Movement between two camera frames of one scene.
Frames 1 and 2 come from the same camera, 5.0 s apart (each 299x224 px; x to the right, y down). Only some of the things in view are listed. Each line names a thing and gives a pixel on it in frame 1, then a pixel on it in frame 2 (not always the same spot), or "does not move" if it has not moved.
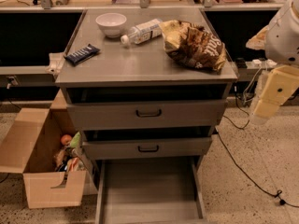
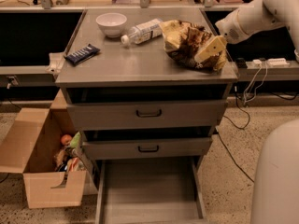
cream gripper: x=282 y=36 -> x=229 y=28
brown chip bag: x=192 y=45 does not move
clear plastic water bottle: x=144 y=32 does not move
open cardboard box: x=29 y=139 does not move
